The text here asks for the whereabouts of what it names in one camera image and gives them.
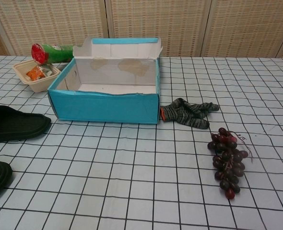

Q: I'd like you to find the beige takeaway food container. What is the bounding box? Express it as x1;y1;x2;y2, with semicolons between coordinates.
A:
12;59;62;93

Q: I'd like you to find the dark red grape bunch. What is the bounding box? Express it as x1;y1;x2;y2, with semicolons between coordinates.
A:
207;127;255;200

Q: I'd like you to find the woven bamboo folding screen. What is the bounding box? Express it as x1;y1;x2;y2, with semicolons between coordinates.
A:
0;0;283;59

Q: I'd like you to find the blue cardboard shoe box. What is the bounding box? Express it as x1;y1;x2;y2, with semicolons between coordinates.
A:
47;37;163;125

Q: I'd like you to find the green chips can red lid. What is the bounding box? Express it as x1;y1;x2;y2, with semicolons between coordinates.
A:
31;43;83;66

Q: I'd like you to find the white crumpled wrapper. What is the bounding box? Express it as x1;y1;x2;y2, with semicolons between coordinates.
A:
39;64;54;78

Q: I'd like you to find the grey striped sock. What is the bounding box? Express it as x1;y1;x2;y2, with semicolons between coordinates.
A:
160;97;220;131

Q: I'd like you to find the orange snack packet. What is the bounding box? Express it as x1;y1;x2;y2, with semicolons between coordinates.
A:
26;66;46;81

